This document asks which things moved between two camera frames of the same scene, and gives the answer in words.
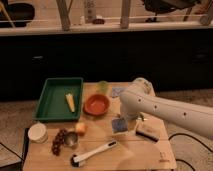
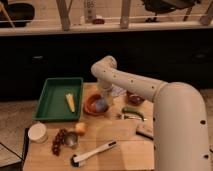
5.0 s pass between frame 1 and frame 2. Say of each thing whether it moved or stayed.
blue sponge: moved
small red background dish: stayed
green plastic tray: stayed
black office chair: stayed
